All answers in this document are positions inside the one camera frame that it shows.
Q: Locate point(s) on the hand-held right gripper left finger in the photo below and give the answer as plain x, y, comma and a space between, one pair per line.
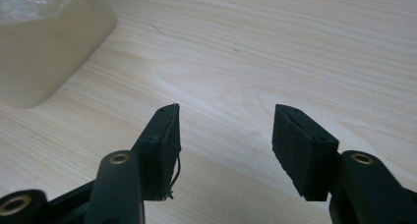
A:
160, 155

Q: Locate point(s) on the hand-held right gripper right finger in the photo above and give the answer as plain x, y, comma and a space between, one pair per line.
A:
303, 152

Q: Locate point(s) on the beige plastic bin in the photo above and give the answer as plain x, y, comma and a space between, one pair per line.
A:
42, 53

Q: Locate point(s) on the clear plastic bag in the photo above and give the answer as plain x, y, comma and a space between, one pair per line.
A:
32, 1

